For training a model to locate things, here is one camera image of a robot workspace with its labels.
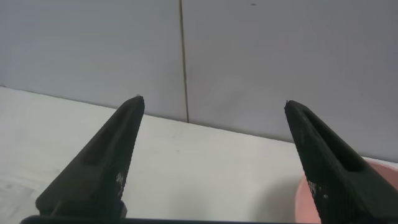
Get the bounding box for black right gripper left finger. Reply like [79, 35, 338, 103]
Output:
[35, 95, 146, 220]

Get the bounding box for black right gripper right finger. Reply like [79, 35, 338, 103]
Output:
[284, 100, 398, 224]

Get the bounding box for pink bowl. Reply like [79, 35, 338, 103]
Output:
[294, 160, 398, 224]

